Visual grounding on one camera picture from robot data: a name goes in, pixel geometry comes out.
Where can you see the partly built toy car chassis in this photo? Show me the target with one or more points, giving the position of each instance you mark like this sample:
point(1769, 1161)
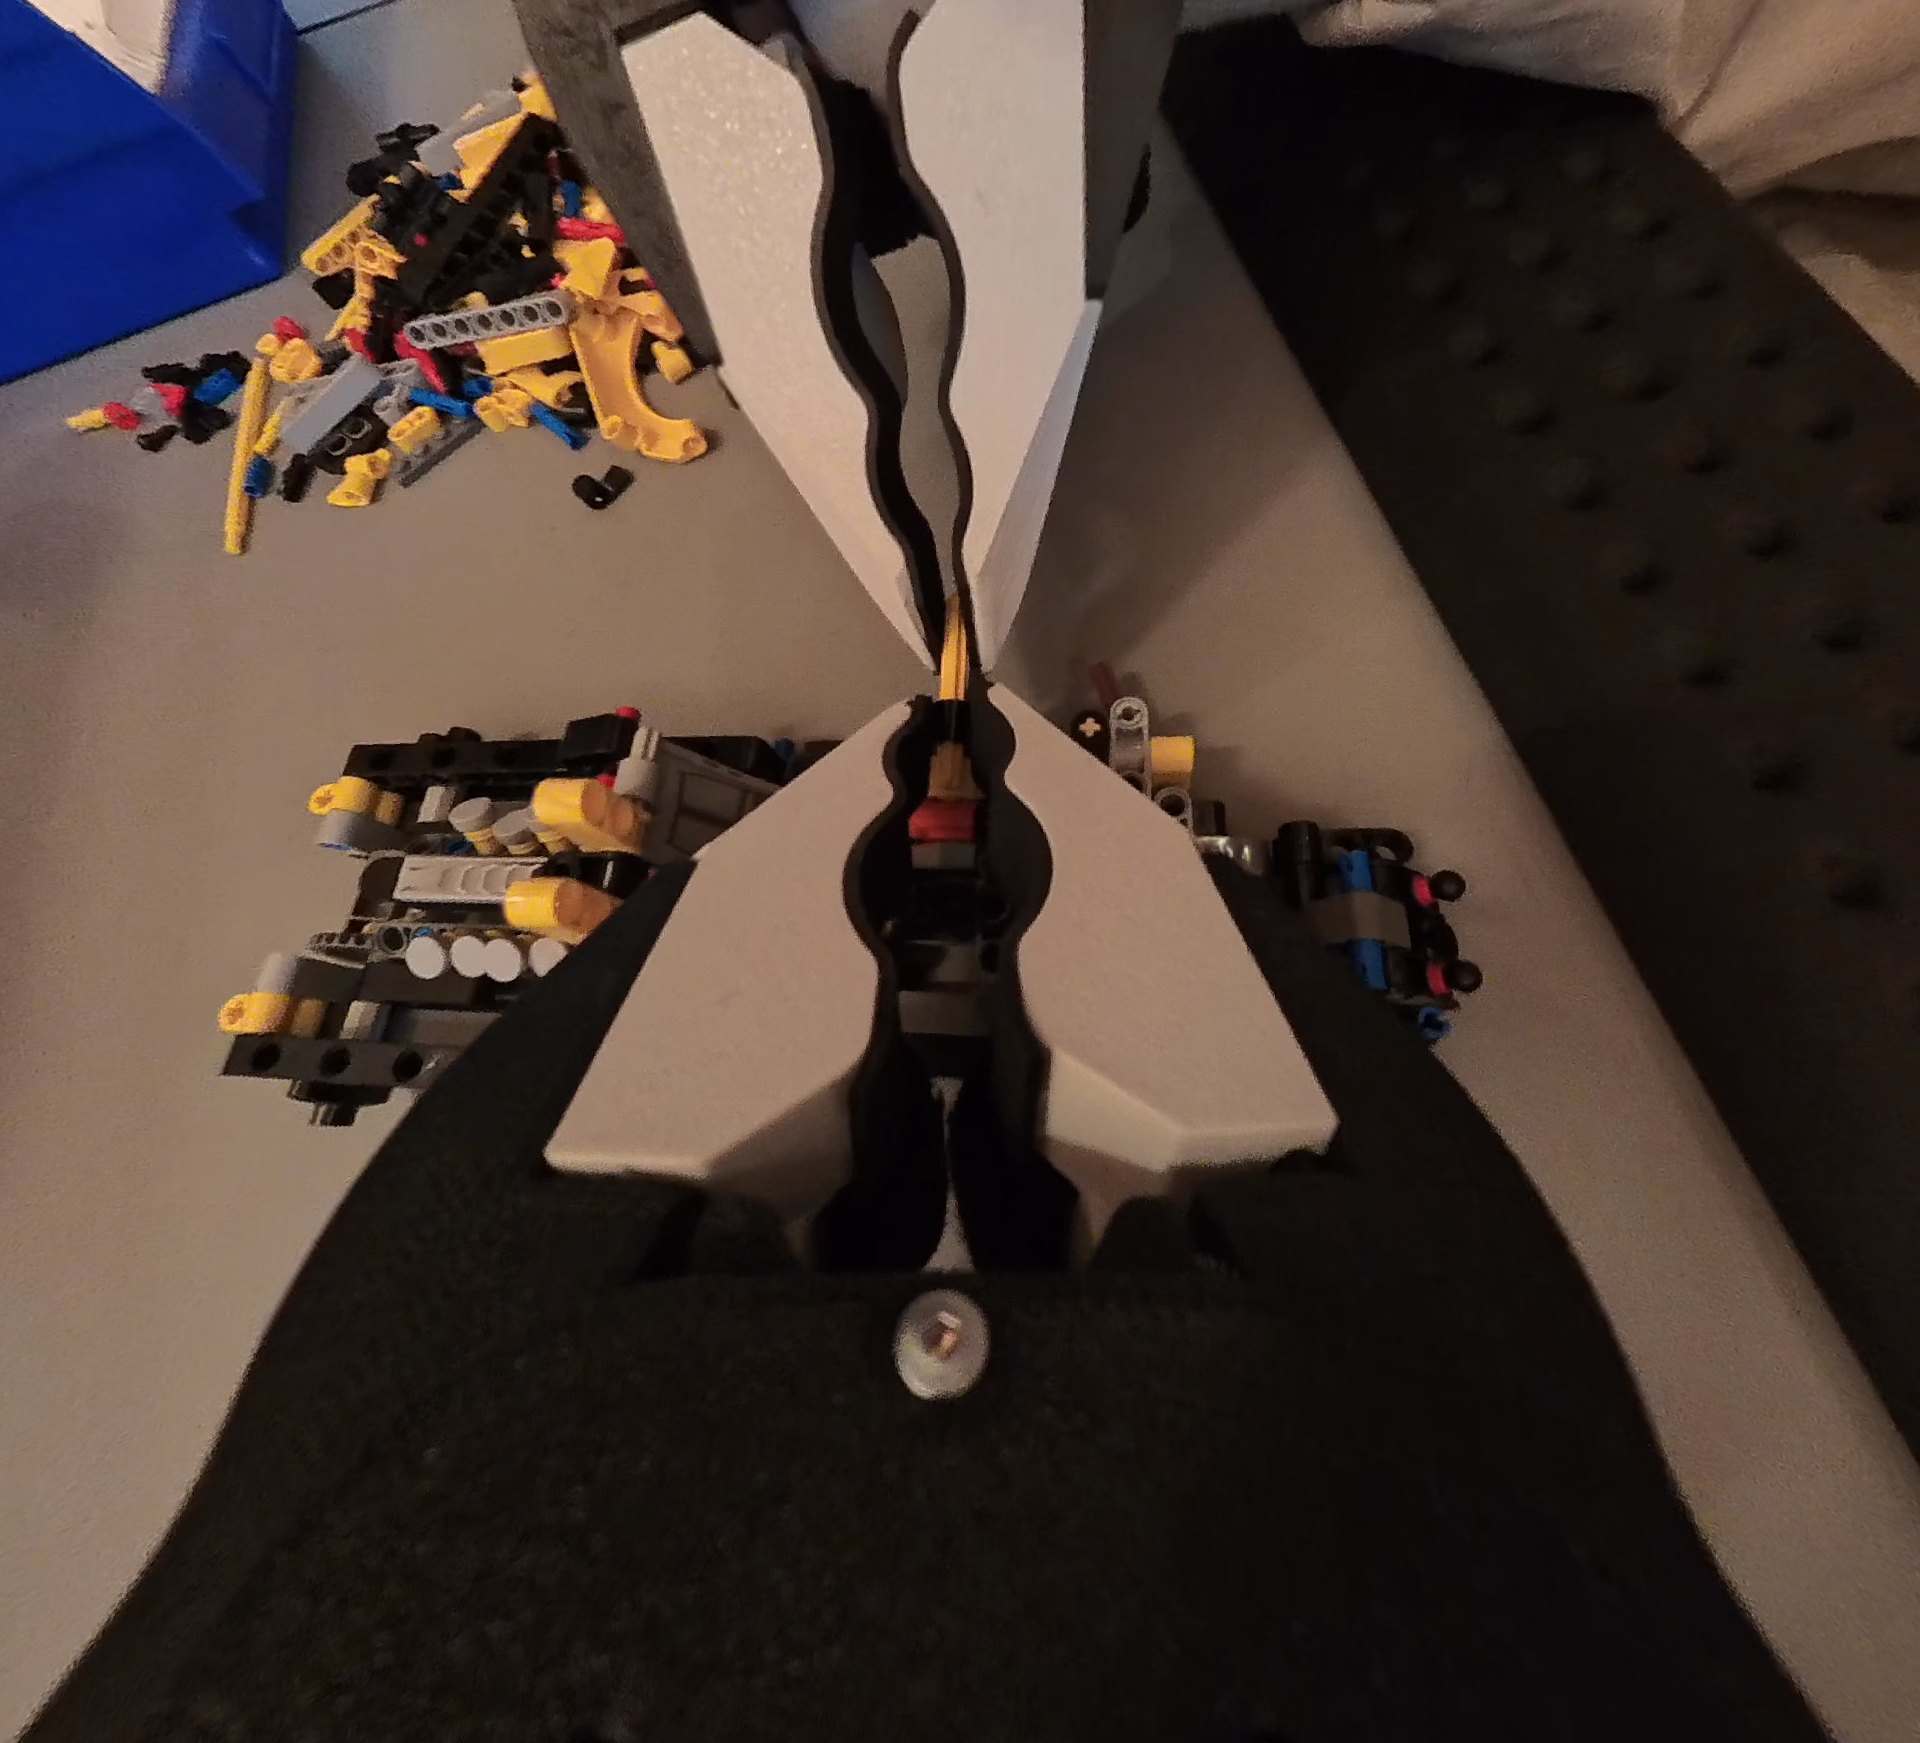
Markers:
point(449, 873)

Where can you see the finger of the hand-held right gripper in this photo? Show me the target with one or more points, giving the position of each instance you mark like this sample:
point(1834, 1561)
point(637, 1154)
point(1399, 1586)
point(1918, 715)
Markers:
point(737, 216)
point(1021, 200)

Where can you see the person's beige jacket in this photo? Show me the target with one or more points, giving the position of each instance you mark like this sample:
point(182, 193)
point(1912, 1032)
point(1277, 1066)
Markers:
point(1844, 261)

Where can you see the blue plastic bin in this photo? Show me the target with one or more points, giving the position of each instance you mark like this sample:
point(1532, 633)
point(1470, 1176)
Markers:
point(108, 200)

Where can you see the black perforated panel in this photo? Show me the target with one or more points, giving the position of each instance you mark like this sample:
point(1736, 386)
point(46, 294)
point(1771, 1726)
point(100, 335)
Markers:
point(1573, 499)

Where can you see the pile of building bricks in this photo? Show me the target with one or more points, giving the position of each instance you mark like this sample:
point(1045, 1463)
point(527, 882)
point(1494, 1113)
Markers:
point(496, 273)

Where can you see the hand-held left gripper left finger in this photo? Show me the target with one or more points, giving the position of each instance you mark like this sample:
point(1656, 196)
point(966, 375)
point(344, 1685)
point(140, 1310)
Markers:
point(722, 1023)

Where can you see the thin yellow brick axle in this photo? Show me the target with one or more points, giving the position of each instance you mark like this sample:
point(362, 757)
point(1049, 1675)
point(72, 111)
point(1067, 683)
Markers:
point(952, 665)

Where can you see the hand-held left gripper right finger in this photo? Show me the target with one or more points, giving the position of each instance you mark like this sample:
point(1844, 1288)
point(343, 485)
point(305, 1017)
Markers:
point(1170, 1023)

